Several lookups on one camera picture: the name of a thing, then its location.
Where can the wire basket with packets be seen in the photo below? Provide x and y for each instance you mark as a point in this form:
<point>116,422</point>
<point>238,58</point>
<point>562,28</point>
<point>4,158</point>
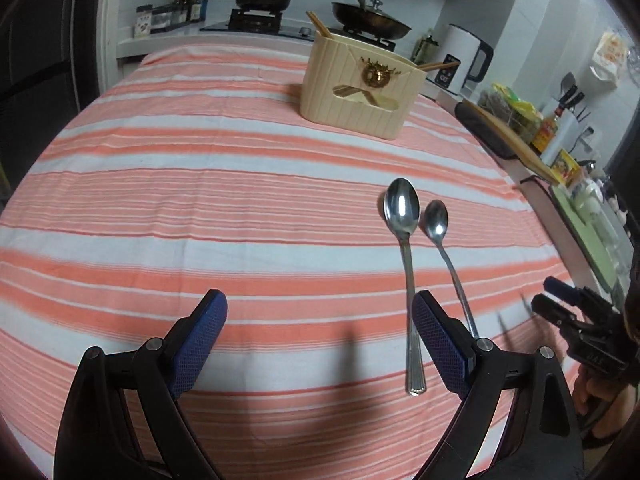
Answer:
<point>521,116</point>

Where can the wooden cutting board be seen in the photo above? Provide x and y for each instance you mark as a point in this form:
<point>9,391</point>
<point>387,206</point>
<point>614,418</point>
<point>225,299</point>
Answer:
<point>501,140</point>

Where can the black wok pan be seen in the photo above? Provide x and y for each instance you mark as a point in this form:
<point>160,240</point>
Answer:
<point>367,17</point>

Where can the brown sauce bottle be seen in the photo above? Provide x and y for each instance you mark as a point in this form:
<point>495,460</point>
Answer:
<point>546,131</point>

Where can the beige utensil holder box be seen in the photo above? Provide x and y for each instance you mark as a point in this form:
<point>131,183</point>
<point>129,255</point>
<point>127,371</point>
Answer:
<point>356,86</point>

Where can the white electric kettle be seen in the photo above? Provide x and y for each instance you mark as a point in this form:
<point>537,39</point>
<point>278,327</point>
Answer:
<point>472,56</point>

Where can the white teapot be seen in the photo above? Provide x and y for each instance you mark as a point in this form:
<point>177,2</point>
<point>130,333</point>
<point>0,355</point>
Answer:
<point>587,199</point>

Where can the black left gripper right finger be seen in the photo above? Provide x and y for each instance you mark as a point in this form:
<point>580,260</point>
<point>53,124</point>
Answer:
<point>541,438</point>

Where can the white knife holder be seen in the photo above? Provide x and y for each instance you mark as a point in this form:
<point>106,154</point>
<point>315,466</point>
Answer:
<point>565,136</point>

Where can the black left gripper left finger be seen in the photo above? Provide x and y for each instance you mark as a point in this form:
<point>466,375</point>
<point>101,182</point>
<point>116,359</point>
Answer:
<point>122,419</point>

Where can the small steel spoon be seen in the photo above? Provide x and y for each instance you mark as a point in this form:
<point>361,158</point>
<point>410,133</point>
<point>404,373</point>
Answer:
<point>435,223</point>

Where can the large steel spoon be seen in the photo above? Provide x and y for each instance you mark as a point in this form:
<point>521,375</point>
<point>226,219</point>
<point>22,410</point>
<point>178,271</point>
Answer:
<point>401,211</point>

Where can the striped pink white tablecloth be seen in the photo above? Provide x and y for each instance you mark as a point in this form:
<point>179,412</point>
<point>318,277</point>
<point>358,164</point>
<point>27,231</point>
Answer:
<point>197,172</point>

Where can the green mat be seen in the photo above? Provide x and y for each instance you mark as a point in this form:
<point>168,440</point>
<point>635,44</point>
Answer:
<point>597,240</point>

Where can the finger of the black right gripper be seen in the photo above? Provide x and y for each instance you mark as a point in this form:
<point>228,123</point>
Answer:
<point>554,313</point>
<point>562,291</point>

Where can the black gas stove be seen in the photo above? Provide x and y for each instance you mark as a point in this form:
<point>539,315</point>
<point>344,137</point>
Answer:
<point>275,25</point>

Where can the black refrigerator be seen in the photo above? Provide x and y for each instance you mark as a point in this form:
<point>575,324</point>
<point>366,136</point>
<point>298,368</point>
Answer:
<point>48,75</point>

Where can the right hand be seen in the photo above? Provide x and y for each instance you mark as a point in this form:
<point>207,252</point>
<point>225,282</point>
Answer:
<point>619,423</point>

